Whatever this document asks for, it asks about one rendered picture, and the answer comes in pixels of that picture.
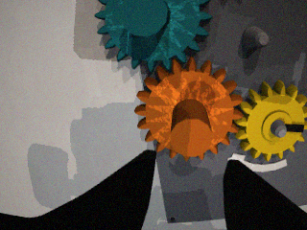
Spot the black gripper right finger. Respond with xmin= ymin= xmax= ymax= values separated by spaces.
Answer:
xmin=223 ymin=158 xmax=307 ymax=230

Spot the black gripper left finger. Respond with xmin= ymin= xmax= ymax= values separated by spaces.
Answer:
xmin=0 ymin=149 xmax=157 ymax=230

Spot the orange gear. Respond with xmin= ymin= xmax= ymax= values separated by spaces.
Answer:
xmin=134 ymin=57 xmax=243 ymax=161

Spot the yellow gear with black stripe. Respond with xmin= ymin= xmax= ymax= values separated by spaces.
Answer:
xmin=234 ymin=80 xmax=307 ymax=161

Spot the grey square board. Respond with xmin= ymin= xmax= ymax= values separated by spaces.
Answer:
xmin=153 ymin=0 xmax=307 ymax=223

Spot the white curved arrow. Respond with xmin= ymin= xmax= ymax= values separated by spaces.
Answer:
xmin=227 ymin=152 xmax=287 ymax=173

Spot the teal gear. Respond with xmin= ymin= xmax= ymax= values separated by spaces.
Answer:
xmin=95 ymin=0 xmax=212 ymax=72

